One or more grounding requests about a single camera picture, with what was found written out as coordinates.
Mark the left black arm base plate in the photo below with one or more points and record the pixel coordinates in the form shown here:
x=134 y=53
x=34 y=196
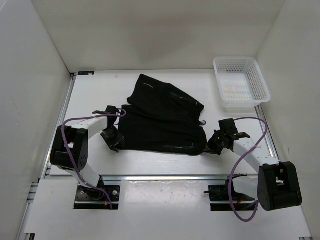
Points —
x=91 y=199

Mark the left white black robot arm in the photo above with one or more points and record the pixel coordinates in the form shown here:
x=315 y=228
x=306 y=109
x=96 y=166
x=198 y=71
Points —
x=70 y=149

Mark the white perforated plastic basket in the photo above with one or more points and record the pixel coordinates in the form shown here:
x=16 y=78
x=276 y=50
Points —
x=241 y=84

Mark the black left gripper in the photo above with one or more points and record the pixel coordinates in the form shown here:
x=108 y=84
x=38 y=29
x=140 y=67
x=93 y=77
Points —
x=119 y=139

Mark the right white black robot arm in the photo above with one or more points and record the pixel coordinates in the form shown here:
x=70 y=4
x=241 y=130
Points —
x=277 y=184

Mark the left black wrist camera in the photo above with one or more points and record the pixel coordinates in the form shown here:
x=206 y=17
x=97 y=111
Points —
x=110 y=111

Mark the silver aluminium table rail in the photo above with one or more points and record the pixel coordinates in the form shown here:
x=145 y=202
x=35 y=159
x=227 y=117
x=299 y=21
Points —
x=87 y=93

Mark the small dark corner label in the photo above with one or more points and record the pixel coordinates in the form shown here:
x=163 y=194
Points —
x=86 y=73

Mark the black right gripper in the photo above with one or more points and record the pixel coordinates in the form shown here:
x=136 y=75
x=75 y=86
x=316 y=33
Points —
x=210 y=145

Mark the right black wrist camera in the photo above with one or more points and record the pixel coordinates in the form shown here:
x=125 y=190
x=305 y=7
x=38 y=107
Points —
x=229 y=130

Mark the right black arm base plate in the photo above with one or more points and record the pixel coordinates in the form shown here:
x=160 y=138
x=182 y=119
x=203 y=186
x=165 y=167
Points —
x=219 y=199

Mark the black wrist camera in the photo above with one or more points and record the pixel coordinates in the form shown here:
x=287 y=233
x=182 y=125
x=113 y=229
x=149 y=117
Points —
x=229 y=130
x=110 y=111

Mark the black shorts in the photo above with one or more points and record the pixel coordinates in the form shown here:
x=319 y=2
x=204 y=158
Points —
x=162 y=118

